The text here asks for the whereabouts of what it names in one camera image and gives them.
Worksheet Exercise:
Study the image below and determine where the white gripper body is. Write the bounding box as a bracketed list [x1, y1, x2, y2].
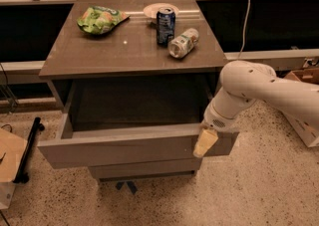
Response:
[201, 99, 243, 132]

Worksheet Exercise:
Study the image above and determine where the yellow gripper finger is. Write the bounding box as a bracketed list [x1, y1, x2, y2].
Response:
[193, 129, 218, 158]

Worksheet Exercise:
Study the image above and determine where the grey top drawer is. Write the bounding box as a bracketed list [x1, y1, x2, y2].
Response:
[37, 80, 240, 170]

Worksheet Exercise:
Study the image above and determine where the grey drawer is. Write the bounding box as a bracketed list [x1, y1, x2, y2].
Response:
[89, 158, 201, 179]
[37, 80, 240, 170]

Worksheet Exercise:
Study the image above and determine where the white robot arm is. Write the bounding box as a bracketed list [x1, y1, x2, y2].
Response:
[193, 61, 319, 158]

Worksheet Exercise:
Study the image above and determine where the grey bottom drawer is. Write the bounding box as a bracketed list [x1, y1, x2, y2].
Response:
[89, 158, 201, 179]

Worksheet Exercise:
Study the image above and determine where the grey drawer cabinet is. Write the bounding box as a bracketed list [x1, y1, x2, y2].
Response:
[39, 0, 231, 183]

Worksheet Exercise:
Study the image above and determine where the silver lying soda can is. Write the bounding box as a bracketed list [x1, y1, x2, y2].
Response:
[168, 28, 199, 59]

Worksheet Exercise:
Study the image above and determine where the blue tape cross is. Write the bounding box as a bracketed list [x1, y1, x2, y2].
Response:
[115, 180, 139, 196]

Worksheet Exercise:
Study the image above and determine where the blue upright soda can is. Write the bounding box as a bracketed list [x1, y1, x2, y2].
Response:
[157, 7, 175, 47]

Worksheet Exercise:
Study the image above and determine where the white plate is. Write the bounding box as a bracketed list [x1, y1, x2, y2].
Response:
[144, 3, 179, 20]

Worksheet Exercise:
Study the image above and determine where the green chip bag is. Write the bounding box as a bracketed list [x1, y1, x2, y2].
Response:
[77, 6, 130, 35]

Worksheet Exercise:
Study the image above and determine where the black stand bar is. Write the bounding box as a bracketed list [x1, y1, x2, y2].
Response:
[13, 117, 45, 184]

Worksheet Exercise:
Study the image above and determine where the white cable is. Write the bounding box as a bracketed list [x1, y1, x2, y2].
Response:
[236, 0, 251, 61]

